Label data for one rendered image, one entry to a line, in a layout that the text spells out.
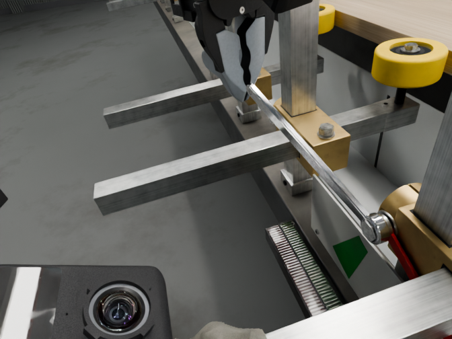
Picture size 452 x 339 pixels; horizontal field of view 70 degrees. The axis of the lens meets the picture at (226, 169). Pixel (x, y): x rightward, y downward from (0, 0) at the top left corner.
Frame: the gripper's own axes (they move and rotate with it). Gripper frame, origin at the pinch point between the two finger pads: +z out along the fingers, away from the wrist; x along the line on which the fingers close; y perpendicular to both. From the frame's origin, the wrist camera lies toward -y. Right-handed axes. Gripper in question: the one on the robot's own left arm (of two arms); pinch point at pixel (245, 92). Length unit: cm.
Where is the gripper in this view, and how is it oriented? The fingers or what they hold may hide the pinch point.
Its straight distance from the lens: 38.6
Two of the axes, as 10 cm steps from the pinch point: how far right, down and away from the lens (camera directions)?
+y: -5.8, -4.5, 6.8
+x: -8.0, 4.6, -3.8
